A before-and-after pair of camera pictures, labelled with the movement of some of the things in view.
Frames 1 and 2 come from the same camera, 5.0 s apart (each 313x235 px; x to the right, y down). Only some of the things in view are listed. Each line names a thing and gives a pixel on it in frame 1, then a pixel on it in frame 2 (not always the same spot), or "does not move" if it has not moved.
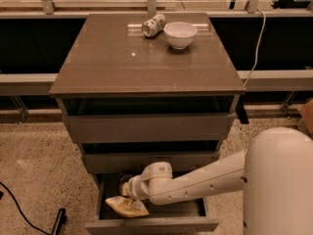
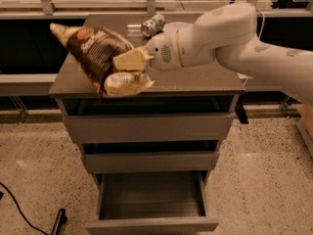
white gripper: [132, 187] to [161, 53]
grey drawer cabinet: [140, 88] does not move
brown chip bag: [126, 207] to [98, 46]
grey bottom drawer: [188, 215] does not move
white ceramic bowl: [180, 34] does not move
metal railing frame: [78, 9] does not move
